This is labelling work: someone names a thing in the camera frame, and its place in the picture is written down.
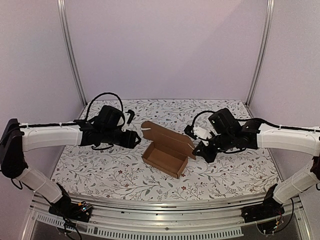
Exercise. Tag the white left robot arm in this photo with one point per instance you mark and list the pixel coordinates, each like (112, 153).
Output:
(20, 138)

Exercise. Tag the right aluminium frame post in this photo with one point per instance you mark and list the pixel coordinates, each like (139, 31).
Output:
(262, 52)

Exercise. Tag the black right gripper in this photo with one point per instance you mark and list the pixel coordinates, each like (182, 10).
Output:
(206, 150)

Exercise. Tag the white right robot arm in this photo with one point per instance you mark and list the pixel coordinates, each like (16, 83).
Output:
(257, 134)

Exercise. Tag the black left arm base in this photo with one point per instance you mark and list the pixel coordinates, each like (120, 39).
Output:
(64, 207)

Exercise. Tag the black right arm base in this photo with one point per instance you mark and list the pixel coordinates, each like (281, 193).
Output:
(267, 209)

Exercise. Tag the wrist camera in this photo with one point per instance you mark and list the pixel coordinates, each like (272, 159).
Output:
(111, 118)
(222, 121)

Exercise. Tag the aluminium front rail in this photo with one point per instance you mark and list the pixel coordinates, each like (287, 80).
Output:
(209, 219)

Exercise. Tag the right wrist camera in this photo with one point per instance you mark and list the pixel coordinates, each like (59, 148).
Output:
(222, 121)

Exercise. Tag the brown cardboard paper box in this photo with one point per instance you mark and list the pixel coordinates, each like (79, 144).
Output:
(168, 151)

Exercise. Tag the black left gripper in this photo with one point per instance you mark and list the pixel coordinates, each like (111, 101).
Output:
(129, 141)

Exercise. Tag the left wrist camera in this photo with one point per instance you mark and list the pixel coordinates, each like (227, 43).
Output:
(111, 118)

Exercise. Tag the aluminium frame post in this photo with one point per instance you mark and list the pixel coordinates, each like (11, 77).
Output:
(62, 12)
(262, 52)

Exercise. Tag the left aluminium frame post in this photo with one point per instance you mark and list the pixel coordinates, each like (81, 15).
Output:
(62, 12)

